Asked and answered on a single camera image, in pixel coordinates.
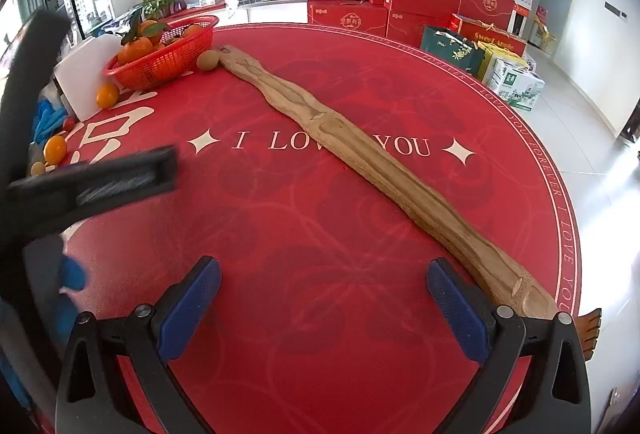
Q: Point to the white green carton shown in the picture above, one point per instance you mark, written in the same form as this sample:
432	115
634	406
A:
517	86

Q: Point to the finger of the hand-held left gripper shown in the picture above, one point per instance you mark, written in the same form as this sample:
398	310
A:
72	274
125	174

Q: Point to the tan round fruit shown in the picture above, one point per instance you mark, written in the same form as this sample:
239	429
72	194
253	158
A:
208	61
38	168

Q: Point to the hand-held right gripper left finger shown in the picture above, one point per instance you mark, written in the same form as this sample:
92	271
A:
192	304

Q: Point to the red cherry tomato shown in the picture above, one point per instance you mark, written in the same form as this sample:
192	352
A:
69	123

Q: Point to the blue rubber gloves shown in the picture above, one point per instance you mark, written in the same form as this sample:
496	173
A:
50	121

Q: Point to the round orange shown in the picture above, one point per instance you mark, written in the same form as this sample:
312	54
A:
107	96

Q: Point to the green potted plant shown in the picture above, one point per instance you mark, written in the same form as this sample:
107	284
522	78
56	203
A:
162	1

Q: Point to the large yellow orange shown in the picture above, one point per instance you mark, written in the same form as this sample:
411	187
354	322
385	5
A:
55	149

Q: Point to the white paper towel roll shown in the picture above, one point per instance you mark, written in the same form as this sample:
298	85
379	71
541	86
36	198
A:
80	74

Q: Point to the long red orange fruit box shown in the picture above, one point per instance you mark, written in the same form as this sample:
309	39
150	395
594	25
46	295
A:
492	36

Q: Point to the long wooden stick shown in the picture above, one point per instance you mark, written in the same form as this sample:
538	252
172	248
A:
380	169

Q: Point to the red plastic mesh basket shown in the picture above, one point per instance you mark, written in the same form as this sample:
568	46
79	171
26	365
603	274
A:
160	69

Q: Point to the pile of leafy mandarins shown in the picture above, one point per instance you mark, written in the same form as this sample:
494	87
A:
137	50

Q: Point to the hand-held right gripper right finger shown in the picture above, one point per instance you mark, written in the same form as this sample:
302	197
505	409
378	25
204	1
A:
455	309

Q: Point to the green gift bag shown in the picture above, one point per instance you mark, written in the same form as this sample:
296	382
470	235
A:
450	51

